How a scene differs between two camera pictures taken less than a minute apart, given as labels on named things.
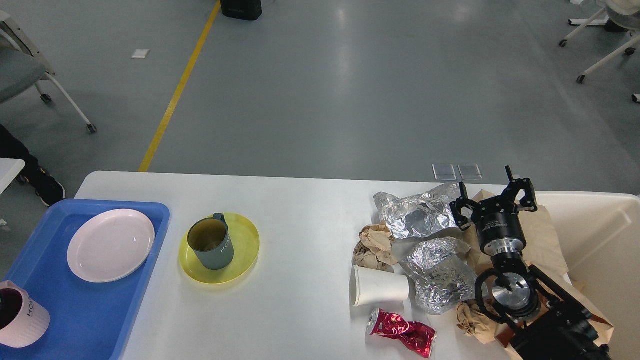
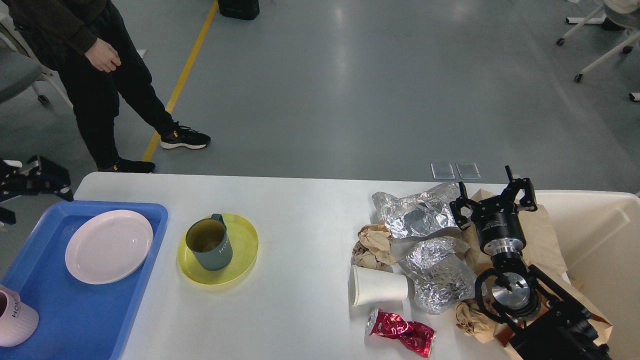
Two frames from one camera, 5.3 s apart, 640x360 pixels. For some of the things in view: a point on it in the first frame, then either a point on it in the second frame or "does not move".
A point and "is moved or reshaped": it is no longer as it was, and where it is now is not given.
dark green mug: [208, 237] does not move
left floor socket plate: [444, 172] does not move
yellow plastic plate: [246, 245] does not move
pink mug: [23, 320] is moved or reshaped
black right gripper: [499, 228] does not move
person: [50, 190] -> [86, 41]
